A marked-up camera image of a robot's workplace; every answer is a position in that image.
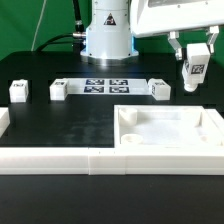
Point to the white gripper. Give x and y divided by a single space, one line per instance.
157 17

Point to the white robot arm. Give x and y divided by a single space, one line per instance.
117 23

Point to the white U-shaped fence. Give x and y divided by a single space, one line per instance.
121 160

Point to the AprilTag marker sheet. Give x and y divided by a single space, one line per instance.
107 86

